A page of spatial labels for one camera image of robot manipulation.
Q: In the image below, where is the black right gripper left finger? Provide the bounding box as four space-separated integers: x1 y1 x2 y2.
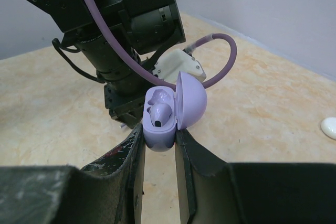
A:
1 124 145 223

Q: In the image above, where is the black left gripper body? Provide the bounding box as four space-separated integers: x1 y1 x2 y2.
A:
104 84 147 129

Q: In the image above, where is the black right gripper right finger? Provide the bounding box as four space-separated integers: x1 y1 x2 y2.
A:
175 130 335 223

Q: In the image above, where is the purple charging case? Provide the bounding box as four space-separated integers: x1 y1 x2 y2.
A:
142 72 207 152

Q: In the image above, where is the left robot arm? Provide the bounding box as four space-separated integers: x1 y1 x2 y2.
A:
27 0 185 128

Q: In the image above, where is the white round charging case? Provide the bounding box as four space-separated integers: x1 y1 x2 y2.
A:
320 117 336 140

